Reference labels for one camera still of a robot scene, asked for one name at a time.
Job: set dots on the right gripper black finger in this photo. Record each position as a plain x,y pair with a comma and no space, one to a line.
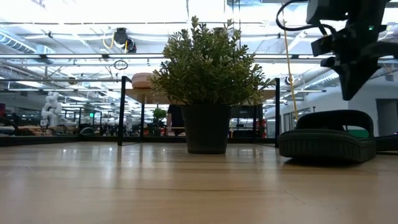
353,81

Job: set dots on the black slide sandal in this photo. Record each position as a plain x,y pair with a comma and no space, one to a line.
326,146

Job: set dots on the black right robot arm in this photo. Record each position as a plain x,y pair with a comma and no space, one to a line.
342,12

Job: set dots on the grey door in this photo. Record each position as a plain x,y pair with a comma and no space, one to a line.
387,116

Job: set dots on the green artificial plant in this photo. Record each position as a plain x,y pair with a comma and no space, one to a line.
205,68

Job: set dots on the black plant pot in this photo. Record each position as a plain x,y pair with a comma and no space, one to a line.
206,130

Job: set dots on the person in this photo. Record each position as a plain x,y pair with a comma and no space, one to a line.
176,119

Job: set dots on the green background potted plant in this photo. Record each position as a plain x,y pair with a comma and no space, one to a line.
159,113

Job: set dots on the white robot figure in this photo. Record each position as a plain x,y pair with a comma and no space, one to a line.
51,109

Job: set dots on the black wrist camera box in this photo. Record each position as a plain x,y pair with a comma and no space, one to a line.
323,46

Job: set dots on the wooden shelf black metal frame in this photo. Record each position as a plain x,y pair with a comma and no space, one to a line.
140,95

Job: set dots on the black ceiling-hung camera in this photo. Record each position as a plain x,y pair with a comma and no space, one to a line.
121,35

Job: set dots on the black aluminium table frame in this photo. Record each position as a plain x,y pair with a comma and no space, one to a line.
46,140

